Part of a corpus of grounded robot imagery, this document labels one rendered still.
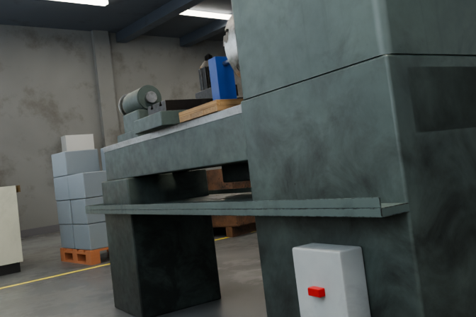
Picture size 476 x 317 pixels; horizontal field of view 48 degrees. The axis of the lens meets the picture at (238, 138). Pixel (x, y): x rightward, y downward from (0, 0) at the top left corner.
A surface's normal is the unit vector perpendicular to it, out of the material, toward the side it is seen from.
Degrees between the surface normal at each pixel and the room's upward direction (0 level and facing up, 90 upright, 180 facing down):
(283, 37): 90
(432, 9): 90
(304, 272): 90
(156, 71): 90
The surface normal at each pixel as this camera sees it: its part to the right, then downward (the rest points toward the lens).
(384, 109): -0.84, 0.07
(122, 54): 0.63, -0.12
